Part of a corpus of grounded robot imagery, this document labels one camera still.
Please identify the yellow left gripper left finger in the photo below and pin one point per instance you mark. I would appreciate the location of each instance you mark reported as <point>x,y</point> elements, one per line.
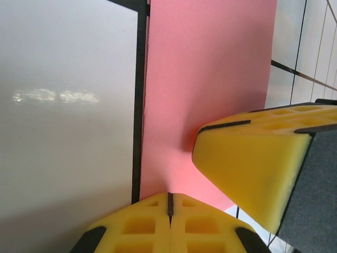
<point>137,232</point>

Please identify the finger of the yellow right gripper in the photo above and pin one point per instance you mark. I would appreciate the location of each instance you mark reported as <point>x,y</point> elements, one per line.
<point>250,163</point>

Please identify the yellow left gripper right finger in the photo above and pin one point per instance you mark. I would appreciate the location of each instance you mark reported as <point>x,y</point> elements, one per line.
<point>208,232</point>

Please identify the pink paper sheet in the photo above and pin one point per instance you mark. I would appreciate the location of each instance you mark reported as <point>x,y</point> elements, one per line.
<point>197,66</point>

